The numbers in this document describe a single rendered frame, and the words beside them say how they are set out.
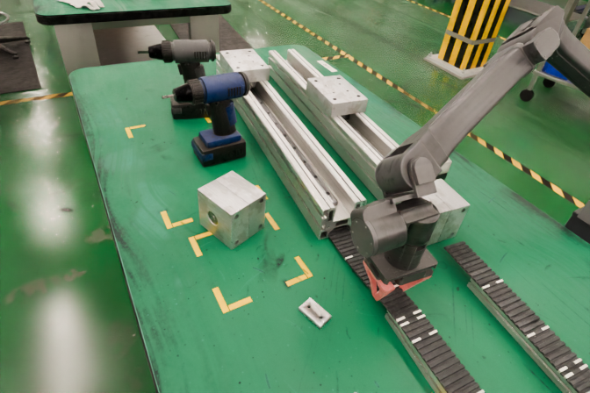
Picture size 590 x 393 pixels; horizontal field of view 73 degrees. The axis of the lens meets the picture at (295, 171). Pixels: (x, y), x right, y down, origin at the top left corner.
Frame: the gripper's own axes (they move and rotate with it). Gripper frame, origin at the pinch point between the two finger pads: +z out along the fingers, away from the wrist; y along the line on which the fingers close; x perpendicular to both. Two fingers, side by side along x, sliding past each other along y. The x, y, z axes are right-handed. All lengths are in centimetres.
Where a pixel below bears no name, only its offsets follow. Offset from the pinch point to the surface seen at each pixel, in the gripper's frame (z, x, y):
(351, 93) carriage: -10, -54, -21
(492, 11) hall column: 24, -223, -266
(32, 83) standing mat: 80, -277, 92
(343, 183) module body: -5.5, -23.2, -2.7
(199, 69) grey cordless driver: -11, -73, 16
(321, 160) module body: -5.3, -32.6, -2.2
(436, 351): -0.3, 12.2, -0.7
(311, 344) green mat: 3.2, 2.7, 16.0
